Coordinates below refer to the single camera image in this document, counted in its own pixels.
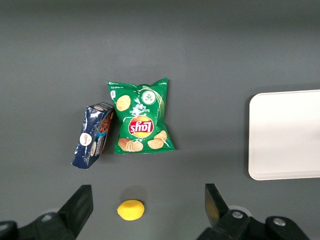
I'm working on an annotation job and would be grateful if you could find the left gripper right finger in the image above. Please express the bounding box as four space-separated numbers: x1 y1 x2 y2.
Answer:
196 183 311 240

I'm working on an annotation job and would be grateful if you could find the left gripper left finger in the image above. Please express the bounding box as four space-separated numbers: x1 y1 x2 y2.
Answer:
0 184 94 240

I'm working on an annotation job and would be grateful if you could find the beige plastic tray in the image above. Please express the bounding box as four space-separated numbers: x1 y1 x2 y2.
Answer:
247 89 320 181

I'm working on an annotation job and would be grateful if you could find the yellow lemon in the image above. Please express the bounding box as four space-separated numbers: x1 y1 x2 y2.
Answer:
116 199 145 222

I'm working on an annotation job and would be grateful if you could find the blue chocolate cookie box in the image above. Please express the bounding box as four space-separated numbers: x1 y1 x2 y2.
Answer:
71 101 115 170

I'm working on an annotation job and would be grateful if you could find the green Lays chips bag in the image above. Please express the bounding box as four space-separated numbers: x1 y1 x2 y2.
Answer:
106 77 176 155

